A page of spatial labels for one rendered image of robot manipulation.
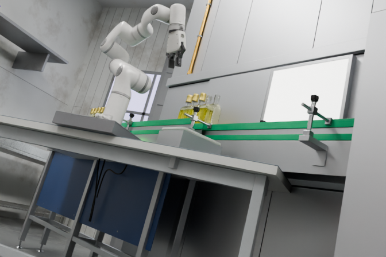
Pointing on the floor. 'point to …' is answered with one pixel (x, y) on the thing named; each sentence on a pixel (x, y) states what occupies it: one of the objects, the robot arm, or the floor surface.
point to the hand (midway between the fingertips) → (174, 63)
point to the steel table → (26, 152)
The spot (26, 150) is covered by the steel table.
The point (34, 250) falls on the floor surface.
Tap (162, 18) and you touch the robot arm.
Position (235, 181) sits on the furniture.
